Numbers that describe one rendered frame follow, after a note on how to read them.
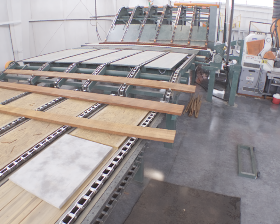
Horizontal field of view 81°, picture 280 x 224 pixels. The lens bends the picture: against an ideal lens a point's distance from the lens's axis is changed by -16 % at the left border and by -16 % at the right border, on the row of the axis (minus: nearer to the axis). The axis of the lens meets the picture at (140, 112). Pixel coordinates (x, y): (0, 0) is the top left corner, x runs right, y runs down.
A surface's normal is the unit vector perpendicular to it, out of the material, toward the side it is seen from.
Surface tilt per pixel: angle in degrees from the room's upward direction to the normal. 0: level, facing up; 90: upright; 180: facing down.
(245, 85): 90
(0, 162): 0
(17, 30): 90
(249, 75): 90
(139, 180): 90
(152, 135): 0
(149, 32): 47
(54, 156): 0
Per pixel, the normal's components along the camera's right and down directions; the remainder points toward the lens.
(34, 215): 0.00, -0.90
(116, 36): -0.27, -0.33
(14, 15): -0.37, 0.40
